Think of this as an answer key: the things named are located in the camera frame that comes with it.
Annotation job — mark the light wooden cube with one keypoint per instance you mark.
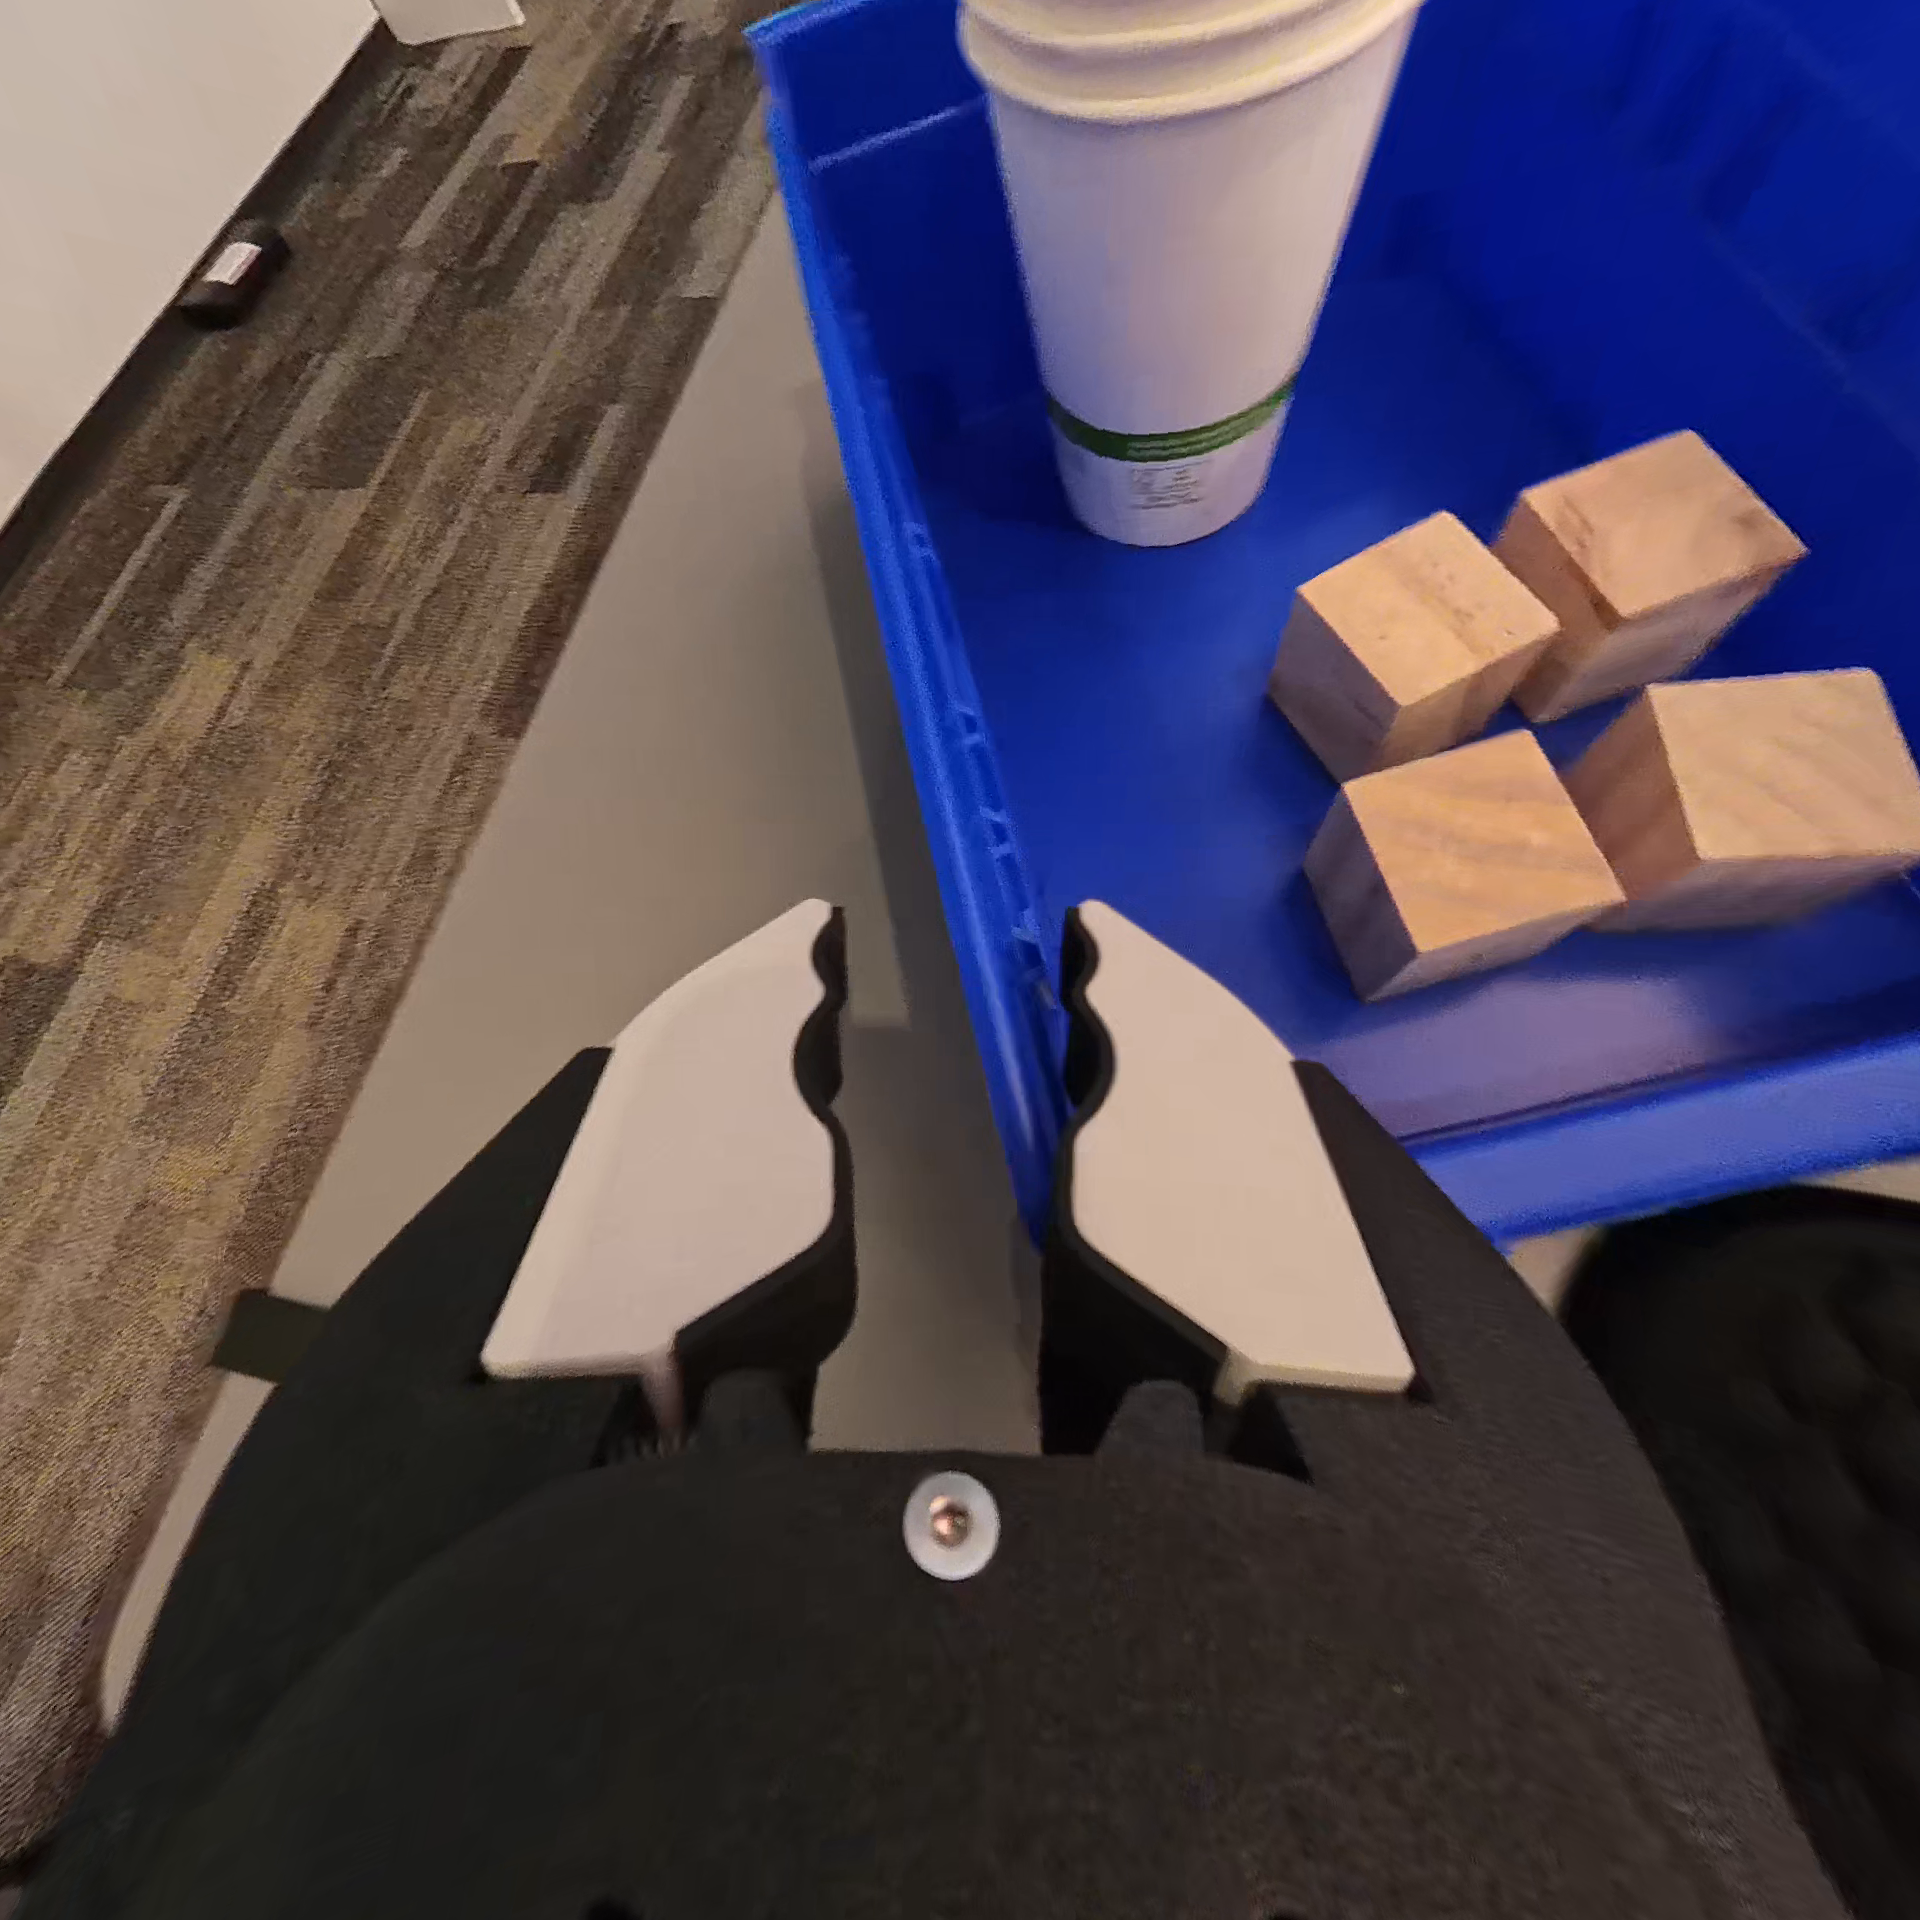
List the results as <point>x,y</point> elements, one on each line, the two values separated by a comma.
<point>1757,793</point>
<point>1412,643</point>
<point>1650,554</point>
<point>1463,862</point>

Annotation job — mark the blue plastic bin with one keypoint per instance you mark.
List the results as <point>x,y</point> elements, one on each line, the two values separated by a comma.
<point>1139,721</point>

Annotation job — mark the black quilted wrist rest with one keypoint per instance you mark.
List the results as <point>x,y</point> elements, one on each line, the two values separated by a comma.
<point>1772,1498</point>

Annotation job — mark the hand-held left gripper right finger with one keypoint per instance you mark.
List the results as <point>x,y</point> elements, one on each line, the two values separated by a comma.
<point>1231,1185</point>

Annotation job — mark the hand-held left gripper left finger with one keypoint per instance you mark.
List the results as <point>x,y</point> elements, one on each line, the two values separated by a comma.
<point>676,1185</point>

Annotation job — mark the small black floor box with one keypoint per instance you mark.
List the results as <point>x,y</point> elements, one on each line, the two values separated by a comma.
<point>237,273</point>

